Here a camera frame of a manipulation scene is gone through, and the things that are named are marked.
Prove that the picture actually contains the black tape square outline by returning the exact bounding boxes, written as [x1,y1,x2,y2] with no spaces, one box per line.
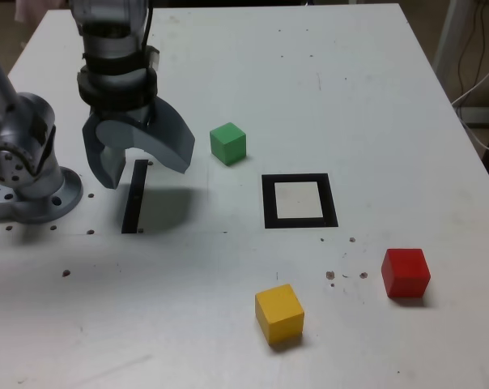
[262,173,339,229]

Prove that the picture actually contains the black hanging cable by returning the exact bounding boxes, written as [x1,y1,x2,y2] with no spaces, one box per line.
[457,0,477,96]
[477,0,489,84]

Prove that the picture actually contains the yellow cube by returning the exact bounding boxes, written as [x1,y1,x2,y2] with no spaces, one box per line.
[255,283,305,346]

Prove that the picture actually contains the black tape strip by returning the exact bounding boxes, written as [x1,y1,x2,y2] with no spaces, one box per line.
[121,159,149,235]

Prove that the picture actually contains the white post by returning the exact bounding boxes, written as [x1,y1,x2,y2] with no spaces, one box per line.
[432,0,472,84]

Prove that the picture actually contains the red cube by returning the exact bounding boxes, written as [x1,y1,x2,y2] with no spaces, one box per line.
[381,248,432,299]

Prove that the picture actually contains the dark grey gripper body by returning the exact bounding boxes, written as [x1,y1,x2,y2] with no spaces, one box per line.
[88,100,155,130]

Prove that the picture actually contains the white cable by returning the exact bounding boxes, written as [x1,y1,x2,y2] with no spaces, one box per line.
[450,56,489,107]
[457,107,489,154]

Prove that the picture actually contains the green cube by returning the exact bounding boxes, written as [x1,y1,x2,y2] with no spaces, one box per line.
[209,122,247,167]

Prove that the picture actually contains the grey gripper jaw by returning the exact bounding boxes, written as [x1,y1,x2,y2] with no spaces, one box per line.
[81,116,127,190]
[96,96,197,176]

